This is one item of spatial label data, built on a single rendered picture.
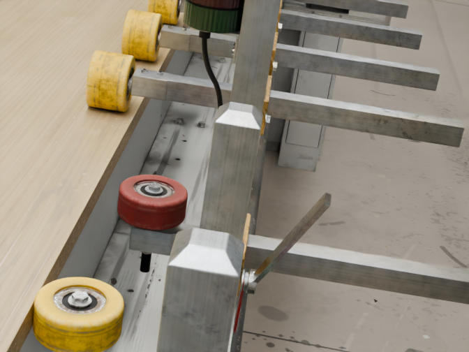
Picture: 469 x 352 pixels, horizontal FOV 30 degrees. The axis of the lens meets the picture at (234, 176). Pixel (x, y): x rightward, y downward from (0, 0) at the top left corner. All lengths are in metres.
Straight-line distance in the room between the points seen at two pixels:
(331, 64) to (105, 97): 0.42
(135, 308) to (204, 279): 0.91
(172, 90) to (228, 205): 0.56
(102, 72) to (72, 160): 0.17
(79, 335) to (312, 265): 0.35
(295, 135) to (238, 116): 2.74
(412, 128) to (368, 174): 2.30
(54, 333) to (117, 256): 0.67
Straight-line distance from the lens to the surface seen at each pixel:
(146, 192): 1.02
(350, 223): 3.10
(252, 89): 0.90
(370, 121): 1.23
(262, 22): 0.88
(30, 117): 1.21
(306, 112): 1.22
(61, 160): 1.09
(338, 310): 2.59
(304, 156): 3.42
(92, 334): 0.78
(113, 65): 1.22
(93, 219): 1.31
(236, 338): 1.14
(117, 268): 1.41
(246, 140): 0.65
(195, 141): 1.92
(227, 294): 0.42
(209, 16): 0.87
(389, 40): 1.71
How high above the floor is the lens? 1.35
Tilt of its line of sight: 24 degrees down
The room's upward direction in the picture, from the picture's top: 9 degrees clockwise
